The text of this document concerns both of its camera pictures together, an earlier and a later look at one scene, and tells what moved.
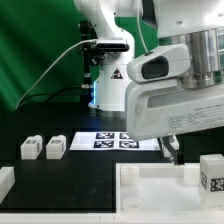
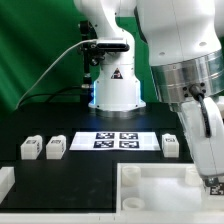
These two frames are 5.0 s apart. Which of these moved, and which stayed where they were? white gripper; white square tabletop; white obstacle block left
Moved: white gripper
Stayed: white square tabletop; white obstacle block left
